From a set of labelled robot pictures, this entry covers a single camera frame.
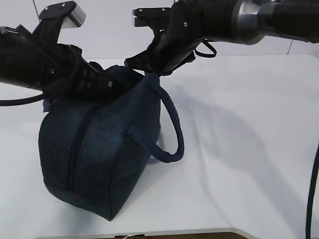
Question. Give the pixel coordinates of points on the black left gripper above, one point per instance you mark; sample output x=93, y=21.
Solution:
x=57, y=78

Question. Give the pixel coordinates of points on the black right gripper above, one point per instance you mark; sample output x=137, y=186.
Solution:
x=172, y=46

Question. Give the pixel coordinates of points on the dark navy lunch bag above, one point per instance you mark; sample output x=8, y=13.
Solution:
x=92, y=154

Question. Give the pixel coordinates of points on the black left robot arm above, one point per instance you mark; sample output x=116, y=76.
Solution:
x=12, y=44

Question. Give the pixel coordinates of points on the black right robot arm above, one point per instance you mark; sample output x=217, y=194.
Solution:
x=249, y=21

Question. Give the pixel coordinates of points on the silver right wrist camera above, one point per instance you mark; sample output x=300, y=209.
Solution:
x=156, y=19

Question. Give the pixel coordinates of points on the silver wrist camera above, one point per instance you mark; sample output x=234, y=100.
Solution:
x=54, y=17
x=156, y=19

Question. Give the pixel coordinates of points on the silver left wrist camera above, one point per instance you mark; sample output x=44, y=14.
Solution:
x=54, y=17

